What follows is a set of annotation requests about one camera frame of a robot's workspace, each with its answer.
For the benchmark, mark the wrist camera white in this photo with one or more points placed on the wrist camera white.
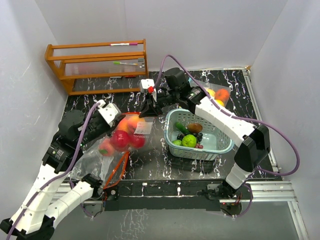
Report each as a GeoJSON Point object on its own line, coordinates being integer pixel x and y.
{"type": "Point", "coordinates": [109, 112]}
{"type": "Point", "coordinates": [147, 86]}

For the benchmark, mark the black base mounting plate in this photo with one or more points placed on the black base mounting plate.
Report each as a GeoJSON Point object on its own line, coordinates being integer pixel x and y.
{"type": "Point", "coordinates": [166, 195]}

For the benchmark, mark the brown kiwi toy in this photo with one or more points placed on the brown kiwi toy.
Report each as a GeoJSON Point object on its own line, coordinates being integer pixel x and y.
{"type": "Point", "coordinates": [194, 128]}

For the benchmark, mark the dark grape bunch toy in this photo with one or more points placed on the dark grape bunch toy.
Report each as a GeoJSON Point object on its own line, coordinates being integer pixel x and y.
{"type": "Point", "coordinates": [197, 135]}

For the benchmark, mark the red apple toy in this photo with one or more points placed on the red apple toy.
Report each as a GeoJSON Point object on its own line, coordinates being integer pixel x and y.
{"type": "Point", "coordinates": [137, 141]}

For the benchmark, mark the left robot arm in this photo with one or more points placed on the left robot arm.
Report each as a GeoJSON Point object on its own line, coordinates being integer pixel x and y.
{"type": "Point", "coordinates": [38, 216]}

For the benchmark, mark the orange zipper bag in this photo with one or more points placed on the orange zipper bag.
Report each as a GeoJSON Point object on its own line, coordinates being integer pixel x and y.
{"type": "Point", "coordinates": [108, 169]}
{"type": "Point", "coordinates": [143, 128]}

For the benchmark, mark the orange pumpkin toy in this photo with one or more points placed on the orange pumpkin toy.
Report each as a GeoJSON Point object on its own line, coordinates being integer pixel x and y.
{"type": "Point", "coordinates": [222, 94]}

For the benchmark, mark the green cucumber toy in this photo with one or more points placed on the green cucumber toy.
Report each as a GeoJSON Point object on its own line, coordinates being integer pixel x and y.
{"type": "Point", "coordinates": [182, 128]}

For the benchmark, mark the blue zipper plastic bag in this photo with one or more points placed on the blue zipper plastic bag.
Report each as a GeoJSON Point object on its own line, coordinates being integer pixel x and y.
{"type": "Point", "coordinates": [214, 87]}

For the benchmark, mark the orange yellow peach toy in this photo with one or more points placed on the orange yellow peach toy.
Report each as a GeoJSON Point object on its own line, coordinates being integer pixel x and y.
{"type": "Point", "coordinates": [129, 123]}

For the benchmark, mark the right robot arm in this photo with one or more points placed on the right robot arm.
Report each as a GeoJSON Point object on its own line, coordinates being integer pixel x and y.
{"type": "Point", "coordinates": [253, 142]}

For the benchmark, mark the green fruit toy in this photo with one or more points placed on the green fruit toy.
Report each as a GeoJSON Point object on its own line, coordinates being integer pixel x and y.
{"type": "Point", "coordinates": [177, 142]}
{"type": "Point", "coordinates": [189, 141]}

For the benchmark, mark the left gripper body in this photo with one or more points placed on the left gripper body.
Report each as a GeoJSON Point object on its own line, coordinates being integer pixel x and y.
{"type": "Point", "coordinates": [95, 128]}

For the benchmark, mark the yellow pear toy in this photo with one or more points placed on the yellow pear toy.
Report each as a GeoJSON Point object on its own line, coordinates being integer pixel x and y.
{"type": "Point", "coordinates": [211, 92]}

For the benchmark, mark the pink white marker pen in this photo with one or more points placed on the pink white marker pen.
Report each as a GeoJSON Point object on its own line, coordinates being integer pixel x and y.
{"type": "Point", "coordinates": [124, 44]}

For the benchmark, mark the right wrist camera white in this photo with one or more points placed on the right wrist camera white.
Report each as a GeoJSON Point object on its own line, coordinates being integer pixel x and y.
{"type": "Point", "coordinates": [147, 86]}

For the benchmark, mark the wooden shelf rack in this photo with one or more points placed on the wooden shelf rack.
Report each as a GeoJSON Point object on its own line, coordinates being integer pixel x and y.
{"type": "Point", "coordinates": [83, 61]}

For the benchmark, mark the pink red dragonfruit toy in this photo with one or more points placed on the pink red dragonfruit toy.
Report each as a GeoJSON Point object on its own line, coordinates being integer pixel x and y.
{"type": "Point", "coordinates": [120, 140]}

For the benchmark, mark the pink fruit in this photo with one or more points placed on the pink fruit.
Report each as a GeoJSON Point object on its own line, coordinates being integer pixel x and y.
{"type": "Point", "coordinates": [105, 148]}

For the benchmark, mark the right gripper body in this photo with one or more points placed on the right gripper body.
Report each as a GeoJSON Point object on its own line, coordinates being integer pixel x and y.
{"type": "Point", "coordinates": [165, 99]}

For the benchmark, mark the green marker pen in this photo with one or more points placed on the green marker pen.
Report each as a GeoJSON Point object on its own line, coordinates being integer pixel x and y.
{"type": "Point", "coordinates": [125, 63]}

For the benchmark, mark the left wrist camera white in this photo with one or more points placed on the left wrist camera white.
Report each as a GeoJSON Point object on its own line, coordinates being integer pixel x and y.
{"type": "Point", "coordinates": [109, 112]}

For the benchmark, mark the light blue plastic basket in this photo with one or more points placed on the light blue plastic basket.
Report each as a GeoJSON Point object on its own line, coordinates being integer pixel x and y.
{"type": "Point", "coordinates": [214, 141]}

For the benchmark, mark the aluminium rail frame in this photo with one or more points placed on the aluminium rail frame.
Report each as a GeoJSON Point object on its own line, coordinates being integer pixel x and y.
{"type": "Point", "coordinates": [159, 164]}

